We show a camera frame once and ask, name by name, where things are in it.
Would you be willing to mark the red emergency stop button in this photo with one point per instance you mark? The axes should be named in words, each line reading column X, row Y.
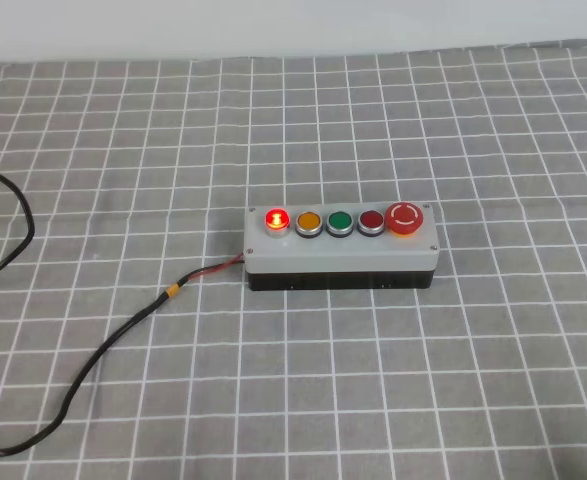
column 403, row 218

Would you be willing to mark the grey button switch box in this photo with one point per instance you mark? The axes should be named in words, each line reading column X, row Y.
column 387, row 261

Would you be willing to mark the green push button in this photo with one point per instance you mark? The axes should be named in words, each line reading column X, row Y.
column 339, row 224

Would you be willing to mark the dark red push button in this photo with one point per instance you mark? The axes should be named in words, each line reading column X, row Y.
column 371, row 223

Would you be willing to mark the yellow push button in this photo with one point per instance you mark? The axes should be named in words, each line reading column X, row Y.
column 309, row 224

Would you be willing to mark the lit red indicator light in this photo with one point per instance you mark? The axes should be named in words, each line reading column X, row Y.
column 277, row 222

